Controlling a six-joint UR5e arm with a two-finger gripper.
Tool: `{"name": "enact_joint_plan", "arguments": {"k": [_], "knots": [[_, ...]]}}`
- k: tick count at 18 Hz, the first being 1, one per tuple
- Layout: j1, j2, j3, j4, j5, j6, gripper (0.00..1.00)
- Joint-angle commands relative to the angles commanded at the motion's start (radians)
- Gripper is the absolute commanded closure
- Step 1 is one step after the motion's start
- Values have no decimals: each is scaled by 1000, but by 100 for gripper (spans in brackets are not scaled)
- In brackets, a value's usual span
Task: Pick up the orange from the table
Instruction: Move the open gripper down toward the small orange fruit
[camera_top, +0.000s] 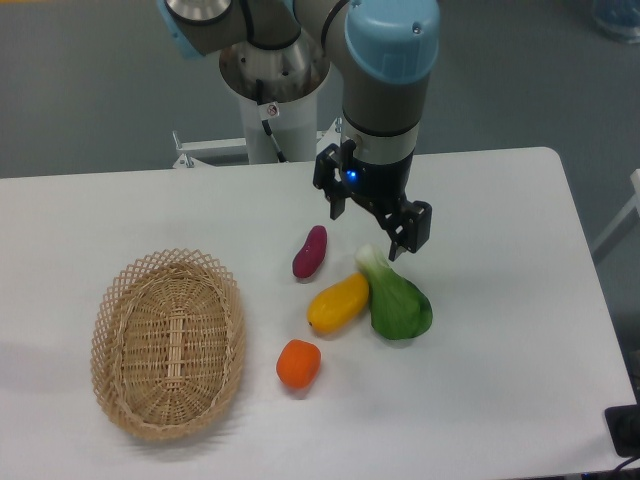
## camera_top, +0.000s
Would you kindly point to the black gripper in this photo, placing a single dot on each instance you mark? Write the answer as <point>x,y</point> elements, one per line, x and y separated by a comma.
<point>381,188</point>

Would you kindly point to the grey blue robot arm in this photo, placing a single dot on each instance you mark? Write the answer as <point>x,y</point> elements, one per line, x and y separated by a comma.
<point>384,51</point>

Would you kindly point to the purple sweet potato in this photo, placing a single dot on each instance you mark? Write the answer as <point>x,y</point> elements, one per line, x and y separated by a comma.
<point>312,254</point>

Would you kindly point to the yellow mango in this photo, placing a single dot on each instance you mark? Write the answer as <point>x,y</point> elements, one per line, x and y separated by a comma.
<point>334,307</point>

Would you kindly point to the green bok choy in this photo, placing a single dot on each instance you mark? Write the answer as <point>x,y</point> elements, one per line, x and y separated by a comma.
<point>399,310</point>

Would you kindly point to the orange fruit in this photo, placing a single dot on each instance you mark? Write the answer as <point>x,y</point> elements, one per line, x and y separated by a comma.
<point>298,364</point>

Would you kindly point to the woven wicker basket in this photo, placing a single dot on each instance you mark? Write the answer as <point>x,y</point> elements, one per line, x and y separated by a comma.
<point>168,345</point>

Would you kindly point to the white furniture leg right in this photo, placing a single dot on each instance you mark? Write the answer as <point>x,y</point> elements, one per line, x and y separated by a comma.
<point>621,224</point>

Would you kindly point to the blue object top right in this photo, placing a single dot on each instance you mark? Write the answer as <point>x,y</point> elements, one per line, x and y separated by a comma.
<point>619,19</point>

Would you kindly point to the black device at table edge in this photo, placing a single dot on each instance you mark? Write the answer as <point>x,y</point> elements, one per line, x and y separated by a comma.
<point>623,426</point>

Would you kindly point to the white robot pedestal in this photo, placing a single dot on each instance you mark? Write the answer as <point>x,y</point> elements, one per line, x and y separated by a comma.
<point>277,94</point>

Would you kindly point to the white metal base frame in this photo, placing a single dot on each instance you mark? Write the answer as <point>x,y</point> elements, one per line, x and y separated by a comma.
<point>234,151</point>

